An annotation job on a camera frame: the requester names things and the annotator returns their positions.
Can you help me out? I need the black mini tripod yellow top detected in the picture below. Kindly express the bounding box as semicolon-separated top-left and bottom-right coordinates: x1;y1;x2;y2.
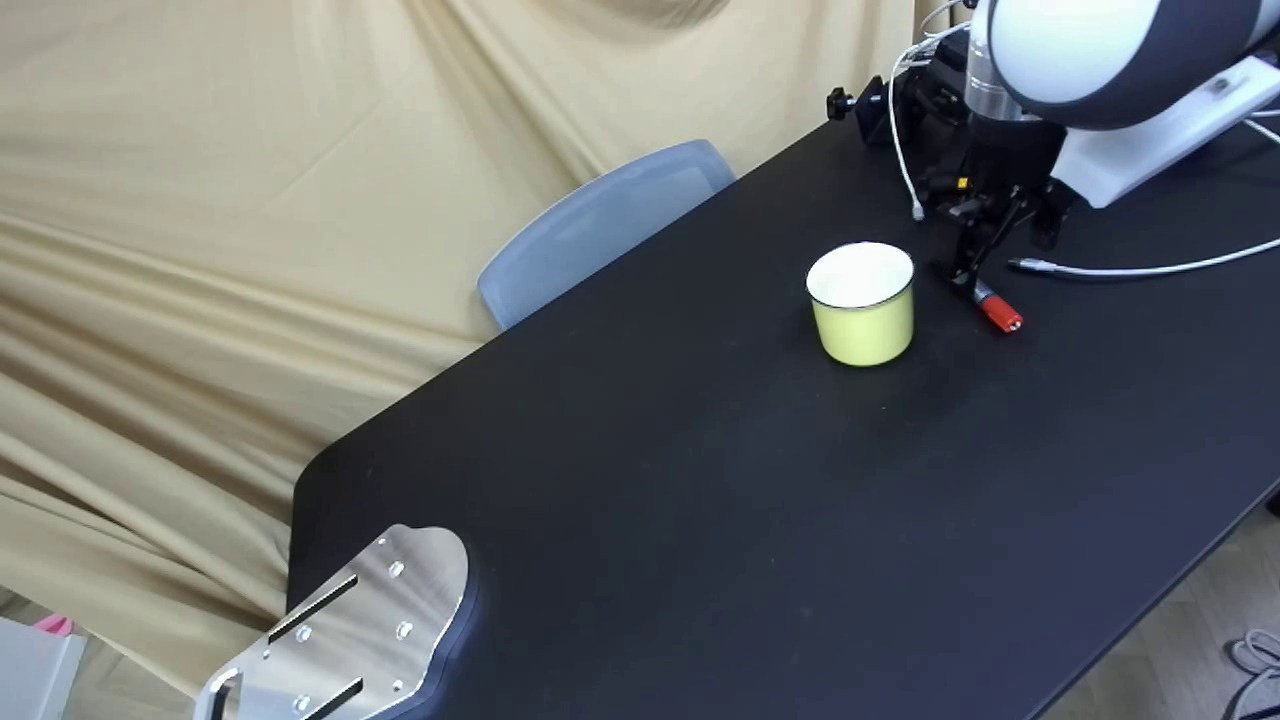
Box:
927;157;990;222

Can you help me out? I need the black device box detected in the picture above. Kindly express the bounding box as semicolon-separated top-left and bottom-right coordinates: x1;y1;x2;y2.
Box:
892;58;991;170

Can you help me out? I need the blue chair back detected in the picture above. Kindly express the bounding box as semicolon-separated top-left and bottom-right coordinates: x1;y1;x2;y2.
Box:
477;134;741;336

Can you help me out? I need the beige cloth backdrop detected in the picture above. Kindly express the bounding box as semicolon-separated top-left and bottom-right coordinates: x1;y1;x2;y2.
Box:
0;0;967;698

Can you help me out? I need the black knob mount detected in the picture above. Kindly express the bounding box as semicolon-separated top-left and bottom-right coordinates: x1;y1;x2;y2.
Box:
823;72;896;132

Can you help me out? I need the grey patterned floor item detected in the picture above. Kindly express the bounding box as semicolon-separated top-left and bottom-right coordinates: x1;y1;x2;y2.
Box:
1221;624;1280;720

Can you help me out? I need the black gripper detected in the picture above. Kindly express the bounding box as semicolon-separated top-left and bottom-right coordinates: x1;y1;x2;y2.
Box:
948;122;1071;293

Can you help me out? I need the white cable with flat plug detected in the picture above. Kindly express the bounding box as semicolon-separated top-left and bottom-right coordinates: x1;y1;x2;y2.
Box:
886;36;954;229

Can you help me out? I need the silver metal mounting plate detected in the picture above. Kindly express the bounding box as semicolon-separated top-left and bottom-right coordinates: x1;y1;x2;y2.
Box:
194;521;472;720

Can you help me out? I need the white box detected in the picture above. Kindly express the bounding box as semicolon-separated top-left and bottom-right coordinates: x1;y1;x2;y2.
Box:
0;612;89;720

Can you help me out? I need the yellow enamel cup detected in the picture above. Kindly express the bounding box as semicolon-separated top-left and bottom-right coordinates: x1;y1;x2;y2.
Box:
802;236;920;372

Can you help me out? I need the red capped marker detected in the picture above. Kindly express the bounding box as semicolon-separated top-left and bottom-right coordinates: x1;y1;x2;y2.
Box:
959;265;1029;338

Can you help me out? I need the white USB cable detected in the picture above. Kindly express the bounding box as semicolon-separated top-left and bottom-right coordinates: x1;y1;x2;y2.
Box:
1007;236;1280;283

